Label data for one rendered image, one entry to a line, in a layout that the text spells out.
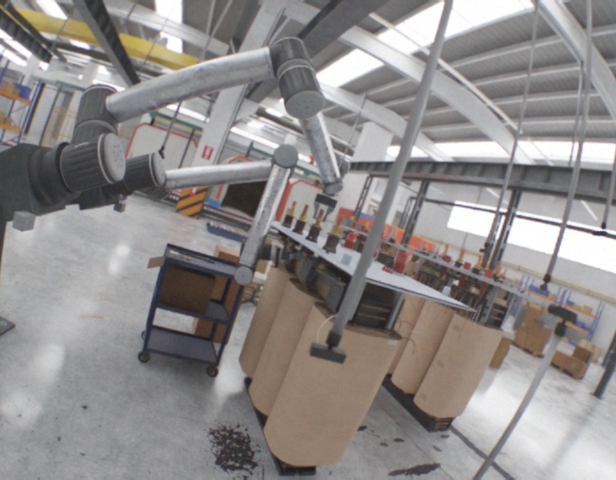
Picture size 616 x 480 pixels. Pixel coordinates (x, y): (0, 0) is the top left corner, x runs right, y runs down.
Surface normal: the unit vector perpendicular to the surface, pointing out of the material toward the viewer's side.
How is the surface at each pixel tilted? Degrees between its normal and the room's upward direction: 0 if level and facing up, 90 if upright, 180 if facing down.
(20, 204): 90
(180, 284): 90
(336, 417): 90
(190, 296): 90
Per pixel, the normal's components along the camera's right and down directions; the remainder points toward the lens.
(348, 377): 0.34, 0.20
